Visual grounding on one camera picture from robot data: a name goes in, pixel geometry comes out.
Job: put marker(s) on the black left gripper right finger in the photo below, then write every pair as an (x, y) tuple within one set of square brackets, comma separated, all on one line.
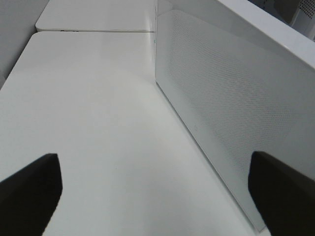
[(284, 197)]

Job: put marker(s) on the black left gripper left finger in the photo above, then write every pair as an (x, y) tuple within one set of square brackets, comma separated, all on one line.
[(29, 197)]

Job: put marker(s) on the white microwave door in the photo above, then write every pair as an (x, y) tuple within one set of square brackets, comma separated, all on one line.
[(236, 90)]

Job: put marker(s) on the white microwave oven body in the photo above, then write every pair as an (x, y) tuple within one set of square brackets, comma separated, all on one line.
[(298, 37)]

